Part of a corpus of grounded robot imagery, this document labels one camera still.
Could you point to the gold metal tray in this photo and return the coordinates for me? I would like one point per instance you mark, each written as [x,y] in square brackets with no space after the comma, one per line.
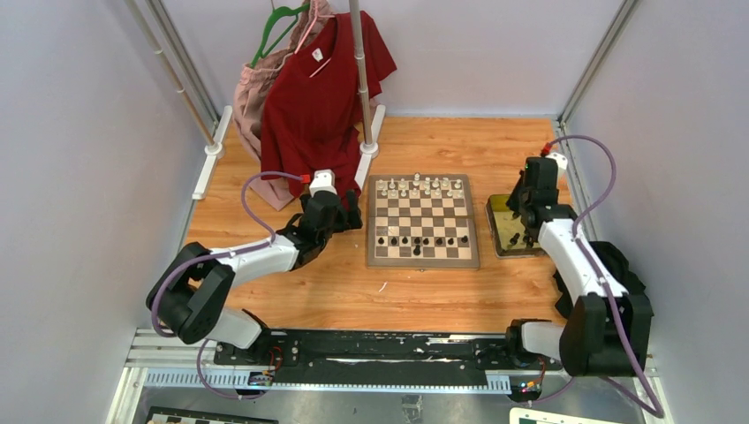
[508,233]

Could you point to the red t-shirt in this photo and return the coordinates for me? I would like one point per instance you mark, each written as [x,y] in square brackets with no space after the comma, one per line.
[309,118]

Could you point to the pink garment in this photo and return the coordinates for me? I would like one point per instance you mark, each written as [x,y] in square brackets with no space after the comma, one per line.
[256,80]

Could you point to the wooden chess board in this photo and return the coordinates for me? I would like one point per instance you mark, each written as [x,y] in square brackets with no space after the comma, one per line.
[449,222]

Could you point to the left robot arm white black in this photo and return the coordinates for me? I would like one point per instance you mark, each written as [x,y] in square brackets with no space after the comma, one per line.
[189,300]

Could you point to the black mounting rail base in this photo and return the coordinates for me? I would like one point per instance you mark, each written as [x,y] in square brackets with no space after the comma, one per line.
[386,359]

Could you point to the white chess piece row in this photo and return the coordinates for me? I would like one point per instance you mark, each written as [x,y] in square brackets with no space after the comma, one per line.
[420,186]

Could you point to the white clothes rack frame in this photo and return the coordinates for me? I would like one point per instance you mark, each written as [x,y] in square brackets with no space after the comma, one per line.
[163,38]

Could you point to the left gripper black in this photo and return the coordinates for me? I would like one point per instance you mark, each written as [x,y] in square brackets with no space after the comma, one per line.
[347,219]

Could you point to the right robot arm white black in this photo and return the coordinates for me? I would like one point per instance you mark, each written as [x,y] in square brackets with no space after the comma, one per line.
[607,331]

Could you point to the green clothes hanger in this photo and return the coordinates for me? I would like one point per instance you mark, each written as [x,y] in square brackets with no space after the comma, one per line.
[280,22]

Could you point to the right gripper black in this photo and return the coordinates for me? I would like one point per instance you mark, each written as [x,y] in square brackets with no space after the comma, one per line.
[512,201]

